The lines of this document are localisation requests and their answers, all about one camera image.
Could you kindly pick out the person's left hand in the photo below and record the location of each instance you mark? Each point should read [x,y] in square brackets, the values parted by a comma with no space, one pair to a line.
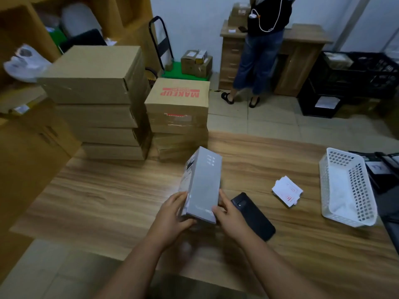
[168,224]

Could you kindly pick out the person's right hand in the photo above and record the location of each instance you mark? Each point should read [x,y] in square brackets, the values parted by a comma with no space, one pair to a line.
[232,221]

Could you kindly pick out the black handheld scanner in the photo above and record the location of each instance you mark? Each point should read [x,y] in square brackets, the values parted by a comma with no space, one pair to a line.
[255,217]

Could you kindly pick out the stack of white stickers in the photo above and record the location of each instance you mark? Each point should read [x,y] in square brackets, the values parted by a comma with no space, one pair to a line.
[286,191]

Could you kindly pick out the red printed cardboard box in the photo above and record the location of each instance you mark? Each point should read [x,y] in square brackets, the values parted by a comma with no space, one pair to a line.
[174,96]

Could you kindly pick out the person's left forearm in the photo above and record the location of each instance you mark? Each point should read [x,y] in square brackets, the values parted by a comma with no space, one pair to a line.
[131,274]

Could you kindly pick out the person's right forearm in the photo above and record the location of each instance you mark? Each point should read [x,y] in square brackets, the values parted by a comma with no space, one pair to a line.
[277,270]

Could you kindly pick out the stack of large cardboard boxes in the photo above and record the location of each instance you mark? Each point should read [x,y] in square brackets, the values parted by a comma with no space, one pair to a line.
[28,171]

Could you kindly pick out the medium taped cardboard box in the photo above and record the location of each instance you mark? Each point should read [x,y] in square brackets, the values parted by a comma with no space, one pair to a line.
[196,70]

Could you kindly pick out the tiny cardboard box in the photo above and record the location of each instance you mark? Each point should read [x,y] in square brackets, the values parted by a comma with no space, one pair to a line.
[169,66]

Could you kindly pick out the small yellowish cardboard box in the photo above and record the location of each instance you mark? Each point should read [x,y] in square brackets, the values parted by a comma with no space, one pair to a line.
[201,56]

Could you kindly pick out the small labelled cardboard box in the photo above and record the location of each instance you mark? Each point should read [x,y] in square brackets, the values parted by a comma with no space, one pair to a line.
[188,56]

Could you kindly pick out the large wrapped cardboard box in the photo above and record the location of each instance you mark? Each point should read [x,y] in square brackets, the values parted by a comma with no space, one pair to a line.
[393,118]

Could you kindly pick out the stack of small cardboard boxes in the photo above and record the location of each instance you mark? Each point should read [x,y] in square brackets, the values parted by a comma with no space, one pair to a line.
[238,13]

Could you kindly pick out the white perforated plastic tray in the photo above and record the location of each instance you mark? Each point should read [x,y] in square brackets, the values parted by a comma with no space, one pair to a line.
[339,196]

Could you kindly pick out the black plastic crates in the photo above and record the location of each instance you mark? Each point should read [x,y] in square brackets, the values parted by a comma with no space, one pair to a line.
[307,105]

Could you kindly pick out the green platform trolley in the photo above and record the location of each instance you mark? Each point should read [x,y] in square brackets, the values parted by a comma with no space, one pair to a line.
[174,73]

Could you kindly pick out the black scanners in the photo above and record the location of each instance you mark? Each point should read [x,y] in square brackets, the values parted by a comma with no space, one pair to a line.
[380,172]

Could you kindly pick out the dark metal shelf rack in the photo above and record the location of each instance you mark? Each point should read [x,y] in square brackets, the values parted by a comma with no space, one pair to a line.
[391,214]

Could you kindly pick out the black plastic crate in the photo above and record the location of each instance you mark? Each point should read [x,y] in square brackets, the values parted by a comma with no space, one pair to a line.
[374,80]
[327,80]

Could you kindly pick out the wooden drawer desk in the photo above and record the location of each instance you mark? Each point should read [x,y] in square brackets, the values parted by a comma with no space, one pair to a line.
[299,65]

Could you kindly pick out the small black phone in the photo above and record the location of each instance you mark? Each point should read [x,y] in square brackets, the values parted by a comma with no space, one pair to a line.
[242,28]

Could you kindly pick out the flat brown parcel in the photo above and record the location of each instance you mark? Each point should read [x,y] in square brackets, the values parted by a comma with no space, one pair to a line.
[18,99]

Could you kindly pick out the black office chair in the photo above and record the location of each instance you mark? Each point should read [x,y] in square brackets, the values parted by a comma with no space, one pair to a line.
[82,40]

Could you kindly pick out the knotted white plastic bag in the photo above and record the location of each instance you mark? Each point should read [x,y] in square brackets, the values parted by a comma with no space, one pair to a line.
[26,63]

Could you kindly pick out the small green packet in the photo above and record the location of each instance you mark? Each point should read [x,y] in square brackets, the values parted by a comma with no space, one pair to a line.
[57,37]

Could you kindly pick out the grey soft parcel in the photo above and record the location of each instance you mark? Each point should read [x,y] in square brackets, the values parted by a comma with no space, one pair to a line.
[81,18]

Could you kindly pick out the white standing air conditioner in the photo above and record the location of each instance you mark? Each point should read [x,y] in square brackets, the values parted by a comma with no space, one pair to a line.
[371,24]

